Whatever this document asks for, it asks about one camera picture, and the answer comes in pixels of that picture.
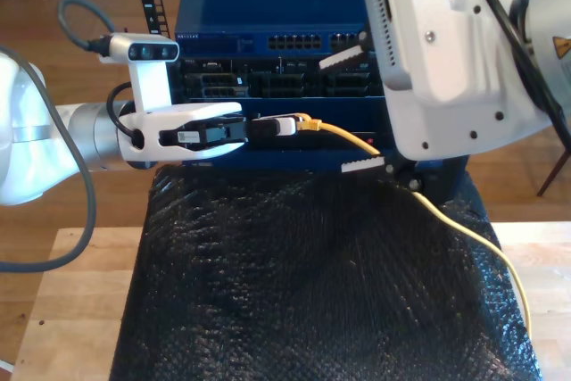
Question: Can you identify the yellow network cable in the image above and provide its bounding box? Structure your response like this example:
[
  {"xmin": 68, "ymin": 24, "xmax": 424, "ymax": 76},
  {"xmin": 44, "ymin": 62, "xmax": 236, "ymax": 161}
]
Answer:
[{"xmin": 297, "ymin": 113, "xmax": 534, "ymax": 342}]

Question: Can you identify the black rack server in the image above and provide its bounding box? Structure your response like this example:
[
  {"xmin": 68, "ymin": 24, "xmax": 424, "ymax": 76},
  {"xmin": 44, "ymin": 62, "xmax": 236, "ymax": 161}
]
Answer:
[{"xmin": 171, "ymin": 55, "xmax": 385, "ymax": 100}]

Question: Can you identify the black metal chair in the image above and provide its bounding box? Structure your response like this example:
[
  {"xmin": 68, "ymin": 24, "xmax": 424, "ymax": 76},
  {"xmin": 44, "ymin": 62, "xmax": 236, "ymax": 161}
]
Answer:
[{"xmin": 537, "ymin": 130, "xmax": 571, "ymax": 197}]

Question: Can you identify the black bubble wrap mat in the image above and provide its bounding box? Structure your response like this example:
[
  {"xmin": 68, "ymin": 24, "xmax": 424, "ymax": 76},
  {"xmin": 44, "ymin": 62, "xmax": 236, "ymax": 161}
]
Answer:
[{"xmin": 109, "ymin": 162, "xmax": 543, "ymax": 381}]

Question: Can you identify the dark rack base plate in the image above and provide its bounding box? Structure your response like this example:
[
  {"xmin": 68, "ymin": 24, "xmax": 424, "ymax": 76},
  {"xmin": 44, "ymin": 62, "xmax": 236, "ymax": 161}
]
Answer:
[{"xmin": 182, "ymin": 148, "xmax": 393, "ymax": 172}]

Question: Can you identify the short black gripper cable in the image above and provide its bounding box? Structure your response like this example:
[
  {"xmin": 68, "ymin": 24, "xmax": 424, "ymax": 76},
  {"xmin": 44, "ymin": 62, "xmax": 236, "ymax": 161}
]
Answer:
[
  {"xmin": 466, "ymin": 0, "xmax": 571, "ymax": 153},
  {"xmin": 106, "ymin": 81, "xmax": 146, "ymax": 150}
]

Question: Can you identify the blue network switch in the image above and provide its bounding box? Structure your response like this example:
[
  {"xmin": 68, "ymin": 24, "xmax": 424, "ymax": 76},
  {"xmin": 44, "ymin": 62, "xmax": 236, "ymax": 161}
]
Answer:
[{"xmin": 173, "ymin": 0, "xmax": 371, "ymax": 59}]

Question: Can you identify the long grey arm cable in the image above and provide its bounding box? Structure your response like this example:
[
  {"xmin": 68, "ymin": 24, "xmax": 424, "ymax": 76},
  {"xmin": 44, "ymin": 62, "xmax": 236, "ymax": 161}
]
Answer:
[{"xmin": 0, "ymin": 44, "xmax": 98, "ymax": 273}]

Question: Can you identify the grey camera cable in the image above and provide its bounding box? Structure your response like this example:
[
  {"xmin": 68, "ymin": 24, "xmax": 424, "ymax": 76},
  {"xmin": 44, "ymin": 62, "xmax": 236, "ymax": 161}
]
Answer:
[{"xmin": 57, "ymin": 0, "xmax": 112, "ymax": 54}]

